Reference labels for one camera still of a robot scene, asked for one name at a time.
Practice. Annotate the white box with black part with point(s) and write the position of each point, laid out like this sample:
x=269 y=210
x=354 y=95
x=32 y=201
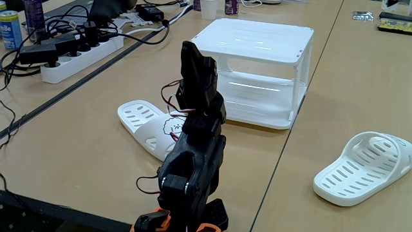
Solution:
x=397 y=6

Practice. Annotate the white slipper with dog print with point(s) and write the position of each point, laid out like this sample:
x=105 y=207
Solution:
x=145 y=125
x=360 y=170

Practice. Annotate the white plastic shoe rack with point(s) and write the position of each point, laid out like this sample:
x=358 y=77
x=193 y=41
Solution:
x=251 y=38

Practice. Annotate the black plug adapter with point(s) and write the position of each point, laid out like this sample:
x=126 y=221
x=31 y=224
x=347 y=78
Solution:
x=61 y=43
x=37 y=54

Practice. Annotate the black power brick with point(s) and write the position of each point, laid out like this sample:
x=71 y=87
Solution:
x=149 y=12

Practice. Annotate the tall purple drink can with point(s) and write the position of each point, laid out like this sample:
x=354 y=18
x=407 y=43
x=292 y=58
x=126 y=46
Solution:
x=34 y=19

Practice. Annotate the white paper cup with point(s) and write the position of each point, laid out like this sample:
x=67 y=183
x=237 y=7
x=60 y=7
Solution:
x=209 y=9

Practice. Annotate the black power plug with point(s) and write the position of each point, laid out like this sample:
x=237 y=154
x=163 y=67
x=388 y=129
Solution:
x=90 y=33

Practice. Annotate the black and yellow box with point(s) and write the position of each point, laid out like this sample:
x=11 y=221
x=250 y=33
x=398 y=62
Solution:
x=394 y=25

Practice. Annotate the white printed plastic part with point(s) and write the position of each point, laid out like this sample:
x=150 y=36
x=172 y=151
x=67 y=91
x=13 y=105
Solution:
x=138 y=20

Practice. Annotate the dark laptop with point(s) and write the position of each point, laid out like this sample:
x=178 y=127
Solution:
x=109 y=8

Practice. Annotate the white power strip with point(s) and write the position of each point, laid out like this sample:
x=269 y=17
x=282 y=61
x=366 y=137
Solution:
x=80 y=61

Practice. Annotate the green blue drink can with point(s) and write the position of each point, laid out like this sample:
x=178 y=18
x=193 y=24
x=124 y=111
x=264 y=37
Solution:
x=2 y=4

